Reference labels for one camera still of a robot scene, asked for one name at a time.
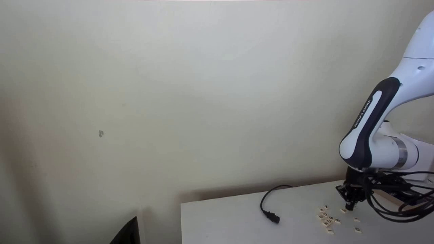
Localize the black power cable with plug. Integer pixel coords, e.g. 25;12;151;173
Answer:
258;183;295;225

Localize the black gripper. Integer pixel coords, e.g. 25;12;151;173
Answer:
342;166;375;212

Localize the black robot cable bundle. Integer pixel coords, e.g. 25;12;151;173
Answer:
365;169;434;223

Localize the black angular furniture piece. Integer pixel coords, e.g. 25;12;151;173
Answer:
109;215;143;244

